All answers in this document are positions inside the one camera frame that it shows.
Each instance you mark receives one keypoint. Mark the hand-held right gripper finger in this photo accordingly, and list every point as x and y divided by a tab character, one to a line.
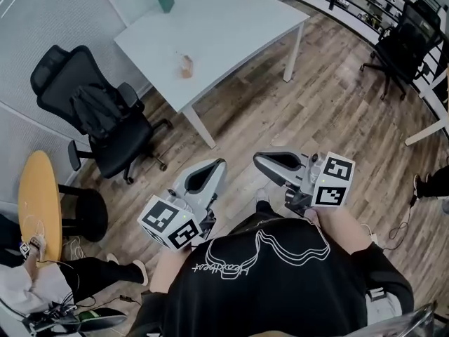
277	176
284	154

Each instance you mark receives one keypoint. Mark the black chair backrest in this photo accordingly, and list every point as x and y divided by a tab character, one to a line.
8	237

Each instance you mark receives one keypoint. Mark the black and green device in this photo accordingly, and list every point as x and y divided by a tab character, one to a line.
101	319

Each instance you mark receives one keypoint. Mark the person's left forearm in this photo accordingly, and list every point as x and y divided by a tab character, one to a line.
168	269

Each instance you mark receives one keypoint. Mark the round wooden table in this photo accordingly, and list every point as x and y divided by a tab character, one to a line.
38	195

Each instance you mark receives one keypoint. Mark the person's white shoe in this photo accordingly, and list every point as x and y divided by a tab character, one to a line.
262	194

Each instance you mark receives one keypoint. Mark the black backpack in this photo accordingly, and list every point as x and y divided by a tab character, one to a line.
94	111

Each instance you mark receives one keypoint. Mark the person's black trousers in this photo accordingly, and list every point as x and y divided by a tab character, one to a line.
266	210

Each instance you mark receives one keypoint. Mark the person's black printed t-shirt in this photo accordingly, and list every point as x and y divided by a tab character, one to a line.
280	293

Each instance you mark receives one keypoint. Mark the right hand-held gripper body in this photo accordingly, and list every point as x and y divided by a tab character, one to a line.
333	184

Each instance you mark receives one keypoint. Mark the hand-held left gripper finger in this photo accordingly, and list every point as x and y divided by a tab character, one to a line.
187	179
214	184

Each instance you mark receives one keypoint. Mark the black mesh office chair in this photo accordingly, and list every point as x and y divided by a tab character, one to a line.
119	149
403	44

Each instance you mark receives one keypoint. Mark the black round table base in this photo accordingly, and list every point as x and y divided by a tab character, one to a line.
92	216

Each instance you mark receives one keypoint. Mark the white rectangular table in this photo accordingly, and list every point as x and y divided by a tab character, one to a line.
228	30

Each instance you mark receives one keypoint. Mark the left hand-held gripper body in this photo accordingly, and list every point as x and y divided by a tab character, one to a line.
165	223

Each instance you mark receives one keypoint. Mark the person's right forearm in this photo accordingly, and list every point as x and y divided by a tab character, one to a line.
343	230

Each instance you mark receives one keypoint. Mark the white desk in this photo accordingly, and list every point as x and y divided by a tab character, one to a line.
428	132

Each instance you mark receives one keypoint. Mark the white power adapter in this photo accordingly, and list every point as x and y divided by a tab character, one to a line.
370	234

